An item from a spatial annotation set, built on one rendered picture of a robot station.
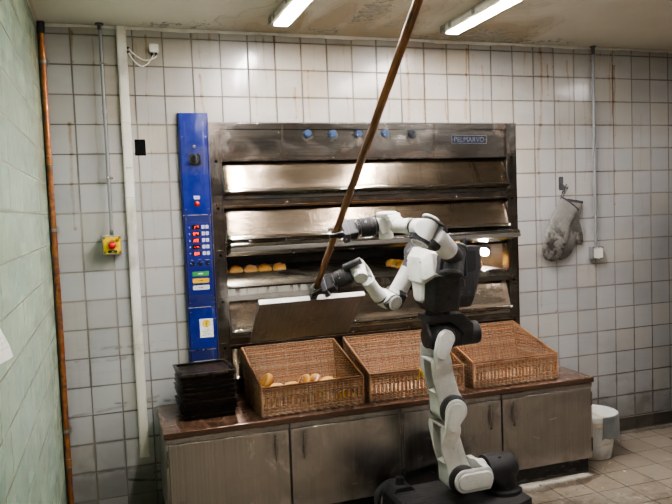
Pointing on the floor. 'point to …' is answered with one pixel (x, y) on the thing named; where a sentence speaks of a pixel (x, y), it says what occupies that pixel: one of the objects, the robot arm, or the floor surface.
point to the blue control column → (196, 128)
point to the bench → (369, 444)
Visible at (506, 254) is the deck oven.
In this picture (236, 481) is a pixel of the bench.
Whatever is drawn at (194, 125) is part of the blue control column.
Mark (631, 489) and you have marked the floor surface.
